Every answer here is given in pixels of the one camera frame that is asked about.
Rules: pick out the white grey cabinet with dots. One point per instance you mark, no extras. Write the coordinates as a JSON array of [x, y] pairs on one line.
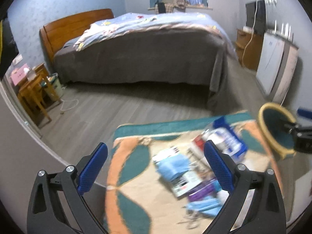
[[276, 68]]

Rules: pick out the purple plastic bottle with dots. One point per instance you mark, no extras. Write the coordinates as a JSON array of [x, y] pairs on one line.
[[206, 188]]

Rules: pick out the blue paper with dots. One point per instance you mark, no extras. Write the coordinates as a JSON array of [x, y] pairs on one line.
[[173, 167]]

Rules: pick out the wooden cabinet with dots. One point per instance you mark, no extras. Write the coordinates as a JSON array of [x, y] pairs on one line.
[[248, 48]]

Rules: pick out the teal orange beige rug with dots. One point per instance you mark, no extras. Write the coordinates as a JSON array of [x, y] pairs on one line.
[[139, 200]]

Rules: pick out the black television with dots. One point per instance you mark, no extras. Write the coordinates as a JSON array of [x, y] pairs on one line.
[[256, 16]]

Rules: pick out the white blue box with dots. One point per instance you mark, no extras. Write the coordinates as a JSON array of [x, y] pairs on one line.
[[232, 144]]

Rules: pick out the wooden headboard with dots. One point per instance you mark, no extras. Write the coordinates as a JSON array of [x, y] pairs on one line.
[[55, 34]]

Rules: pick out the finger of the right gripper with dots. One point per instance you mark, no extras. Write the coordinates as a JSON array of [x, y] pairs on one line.
[[304, 113]]

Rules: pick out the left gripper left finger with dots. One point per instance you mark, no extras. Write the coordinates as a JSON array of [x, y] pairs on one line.
[[45, 213]]

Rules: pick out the pink box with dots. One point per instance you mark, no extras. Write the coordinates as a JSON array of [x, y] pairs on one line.
[[17, 75]]

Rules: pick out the light blue floral quilt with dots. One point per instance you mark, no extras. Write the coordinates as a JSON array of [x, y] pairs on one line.
[[134, 23]]

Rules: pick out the small trash bucket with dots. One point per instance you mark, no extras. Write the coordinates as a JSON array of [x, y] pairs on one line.
[[57, 87]]

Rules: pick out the yellow teal trash bin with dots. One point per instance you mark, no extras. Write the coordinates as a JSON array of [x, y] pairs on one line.
[[271, 118]]

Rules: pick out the bed with grey cover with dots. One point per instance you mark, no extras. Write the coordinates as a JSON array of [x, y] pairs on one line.
[[171, 56]]

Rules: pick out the light blue face mask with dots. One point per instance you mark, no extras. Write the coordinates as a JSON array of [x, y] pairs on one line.
[[209, 206]]

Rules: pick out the clothes pile on windowsill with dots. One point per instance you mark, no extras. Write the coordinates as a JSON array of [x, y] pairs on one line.
[[168, 6]]

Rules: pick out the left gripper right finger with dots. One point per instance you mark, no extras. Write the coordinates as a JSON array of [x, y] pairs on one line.
[[266, 213]]

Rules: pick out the wooden bedside table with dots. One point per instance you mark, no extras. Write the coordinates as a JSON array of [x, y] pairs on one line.
[[33, 90]]

